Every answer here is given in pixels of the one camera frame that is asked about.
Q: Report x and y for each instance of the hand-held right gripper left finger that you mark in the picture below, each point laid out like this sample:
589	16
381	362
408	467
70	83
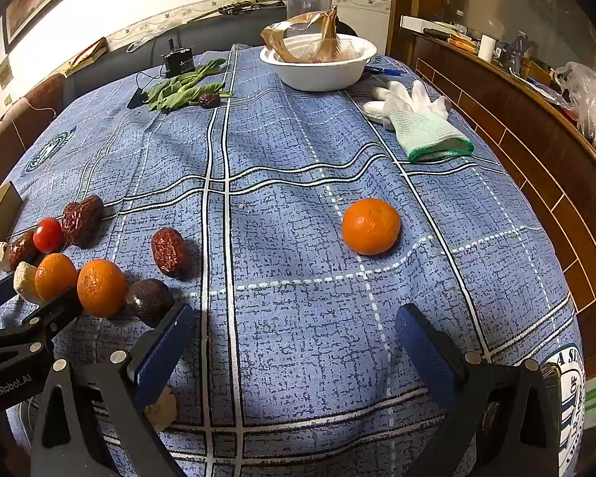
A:
165	350

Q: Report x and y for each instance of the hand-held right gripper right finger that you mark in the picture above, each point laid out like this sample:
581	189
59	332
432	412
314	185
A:
426	353

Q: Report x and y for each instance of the white yam chunk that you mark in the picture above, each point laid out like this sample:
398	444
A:
161	410
1	256
25	278

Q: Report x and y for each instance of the small orange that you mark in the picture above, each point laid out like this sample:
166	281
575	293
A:
54	276
102	288

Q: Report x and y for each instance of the wrinkled red date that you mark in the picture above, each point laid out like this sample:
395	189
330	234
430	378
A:
74	224
93	207
21	251
169	252

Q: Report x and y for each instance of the red cherry tomato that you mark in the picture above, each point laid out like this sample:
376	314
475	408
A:
48	234

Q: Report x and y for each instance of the dark purple passion fruit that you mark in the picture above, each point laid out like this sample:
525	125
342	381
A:
148	300

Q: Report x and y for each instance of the large orange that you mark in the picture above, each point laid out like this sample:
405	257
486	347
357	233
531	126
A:
371	226

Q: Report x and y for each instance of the brown armchair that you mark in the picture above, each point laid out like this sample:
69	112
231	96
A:
35	104

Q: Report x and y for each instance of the wooden sideboard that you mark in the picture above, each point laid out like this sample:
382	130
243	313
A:
526	159

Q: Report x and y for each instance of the white work glove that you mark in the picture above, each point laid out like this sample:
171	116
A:
422	126

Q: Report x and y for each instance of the green leafy vegetable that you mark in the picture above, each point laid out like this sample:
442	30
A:
201	72
179	97

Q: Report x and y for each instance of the small dark date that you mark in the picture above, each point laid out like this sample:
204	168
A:
209	100

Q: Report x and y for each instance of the black leather sofa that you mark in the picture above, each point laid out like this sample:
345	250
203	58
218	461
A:
129	67

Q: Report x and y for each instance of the red flat box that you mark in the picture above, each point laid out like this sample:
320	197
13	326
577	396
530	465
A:
87	54

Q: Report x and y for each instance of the black motor device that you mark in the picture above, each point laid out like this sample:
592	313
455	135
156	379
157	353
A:
179	62

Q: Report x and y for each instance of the white bowl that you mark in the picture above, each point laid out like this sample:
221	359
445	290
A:
323	74

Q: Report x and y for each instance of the clear plastic bag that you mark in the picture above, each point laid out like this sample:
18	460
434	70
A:
591	104

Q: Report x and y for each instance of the white paper roll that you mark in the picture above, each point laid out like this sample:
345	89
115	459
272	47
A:
487	47

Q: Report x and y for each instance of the white flat box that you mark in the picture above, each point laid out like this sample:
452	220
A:
419	23

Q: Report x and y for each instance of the clear plastic container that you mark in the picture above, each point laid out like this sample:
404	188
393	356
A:
308	5

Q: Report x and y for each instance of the small wall plaque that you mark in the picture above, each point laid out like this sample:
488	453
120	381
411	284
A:
5	73

